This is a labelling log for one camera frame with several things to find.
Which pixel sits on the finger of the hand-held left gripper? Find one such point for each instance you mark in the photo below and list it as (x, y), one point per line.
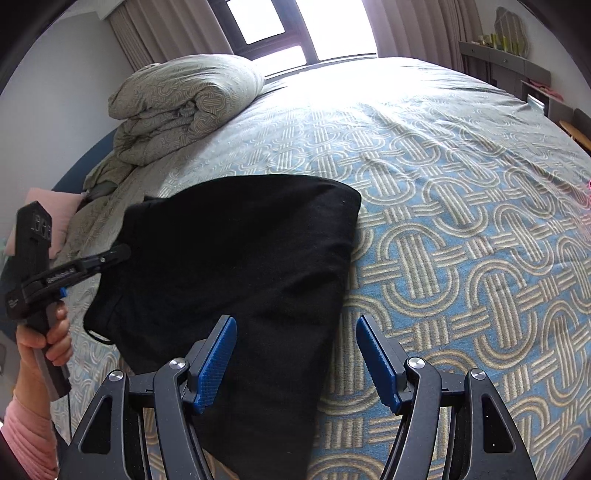
(111, 255)

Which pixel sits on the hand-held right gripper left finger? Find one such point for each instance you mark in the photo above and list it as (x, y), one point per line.
(217, 360)

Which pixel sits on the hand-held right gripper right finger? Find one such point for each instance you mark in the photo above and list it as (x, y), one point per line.
(376, 360)

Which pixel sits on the black pants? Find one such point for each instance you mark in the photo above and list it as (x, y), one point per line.
(240, 258)

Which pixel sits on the person's left forearm pink sleeve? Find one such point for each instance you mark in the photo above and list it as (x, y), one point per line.
(27, 424)

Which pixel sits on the person's left hand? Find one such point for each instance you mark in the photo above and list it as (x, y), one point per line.
(62, 341)

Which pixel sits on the pink pillow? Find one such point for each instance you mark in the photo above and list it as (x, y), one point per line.
(64, 207)

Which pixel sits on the folded grey patterned duvet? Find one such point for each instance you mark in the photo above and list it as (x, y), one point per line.
(184, 101)

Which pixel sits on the bed with patterned cover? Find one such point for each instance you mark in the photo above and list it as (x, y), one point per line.
(438, 184)

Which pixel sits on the beige curtain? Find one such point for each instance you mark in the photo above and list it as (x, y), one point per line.
(157, 27)
(429, 32)

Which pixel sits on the dark framed window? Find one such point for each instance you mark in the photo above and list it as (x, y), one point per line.
(286, 37)

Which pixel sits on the pink items on cabinet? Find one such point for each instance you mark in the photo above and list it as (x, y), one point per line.
(545, 87)

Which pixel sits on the grey dressing table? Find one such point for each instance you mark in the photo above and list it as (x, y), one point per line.
(503, 62)

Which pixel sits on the green bottles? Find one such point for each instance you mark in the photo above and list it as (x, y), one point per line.
(497, 42)

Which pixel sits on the cloud shaped mirror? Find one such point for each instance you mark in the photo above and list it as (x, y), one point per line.
(510, 23)

